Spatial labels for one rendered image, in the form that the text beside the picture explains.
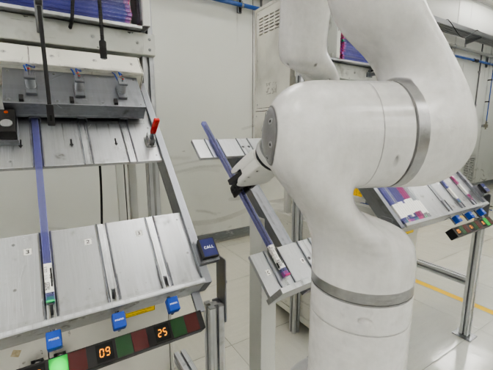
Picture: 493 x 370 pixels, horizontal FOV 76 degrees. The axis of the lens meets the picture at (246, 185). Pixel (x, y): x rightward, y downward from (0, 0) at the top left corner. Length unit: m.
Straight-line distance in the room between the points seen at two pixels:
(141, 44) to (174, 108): 1.61
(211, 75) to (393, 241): 2.65
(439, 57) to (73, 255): 0.72
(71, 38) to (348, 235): 0.99
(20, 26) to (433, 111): 1.04
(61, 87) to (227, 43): 2.18
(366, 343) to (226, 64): 2.77
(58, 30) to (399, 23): 0.95
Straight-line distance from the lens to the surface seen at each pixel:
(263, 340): 1.08
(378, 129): 0.33
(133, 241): 0.79
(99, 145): 0.96
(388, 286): 0.38
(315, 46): 0.61
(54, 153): 0.93
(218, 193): 2.96
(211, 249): 0.77
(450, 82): 0.39
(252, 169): 0.70
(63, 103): 0.98
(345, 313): 0.39
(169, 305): 0.73
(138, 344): 0.73
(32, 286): 0.76
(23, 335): 0.73
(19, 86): 1.02
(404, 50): 0.40
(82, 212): 2.67
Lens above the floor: 1.07
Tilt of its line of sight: 10 degrees down
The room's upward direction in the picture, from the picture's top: straight up
